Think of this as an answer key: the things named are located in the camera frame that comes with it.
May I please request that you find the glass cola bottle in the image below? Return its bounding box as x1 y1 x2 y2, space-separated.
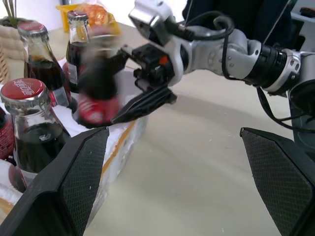
77 26 124 129
62 10 92 94
0 79 72 184
0 107 16 160
17 21 72 109

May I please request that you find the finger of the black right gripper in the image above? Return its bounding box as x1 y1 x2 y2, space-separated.
110 87 178 125
108 45 135 75

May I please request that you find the white foam crate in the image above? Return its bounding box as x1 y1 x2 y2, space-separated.
0 65 150 236

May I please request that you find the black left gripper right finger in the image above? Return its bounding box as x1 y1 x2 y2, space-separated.
240 127 315 236

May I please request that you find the orange bagged bread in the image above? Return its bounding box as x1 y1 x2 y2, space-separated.
78 0 116 26

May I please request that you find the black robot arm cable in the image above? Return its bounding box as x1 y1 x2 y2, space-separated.
169 10 311 134

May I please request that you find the orange snack bag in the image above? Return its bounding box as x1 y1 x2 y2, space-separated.
55 0 123 34

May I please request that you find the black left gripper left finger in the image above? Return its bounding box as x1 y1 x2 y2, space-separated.
0 127 110 236

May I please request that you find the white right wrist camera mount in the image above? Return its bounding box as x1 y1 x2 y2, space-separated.
127 0 195 87

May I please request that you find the green grass plant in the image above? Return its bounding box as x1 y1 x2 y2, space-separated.
1 0 19 26

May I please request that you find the beige woven plant pot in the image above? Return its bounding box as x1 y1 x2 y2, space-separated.
0 16 27 85

